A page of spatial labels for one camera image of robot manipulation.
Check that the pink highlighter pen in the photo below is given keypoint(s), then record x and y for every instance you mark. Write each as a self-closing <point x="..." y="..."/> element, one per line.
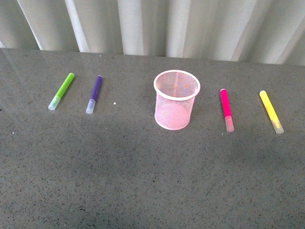
<point x="226" y="111"/>

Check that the pink mesh cup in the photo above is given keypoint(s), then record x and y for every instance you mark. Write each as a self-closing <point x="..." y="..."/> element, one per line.
<point x="175" y="94"/>

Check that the white pleated curtain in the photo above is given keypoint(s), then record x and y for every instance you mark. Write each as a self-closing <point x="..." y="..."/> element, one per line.
<point x="264" y="31"/>

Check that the yellow highlighter pen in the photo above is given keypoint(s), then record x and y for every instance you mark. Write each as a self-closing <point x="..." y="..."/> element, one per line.
<point x="271" y="112"/>

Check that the purple highlighter pen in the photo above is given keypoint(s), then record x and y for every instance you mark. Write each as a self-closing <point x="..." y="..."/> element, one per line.
<point x="94" y="95"/>

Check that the green highlighter pen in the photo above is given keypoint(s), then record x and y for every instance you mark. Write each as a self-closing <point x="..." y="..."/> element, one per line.
<point x="61" y="92"/>

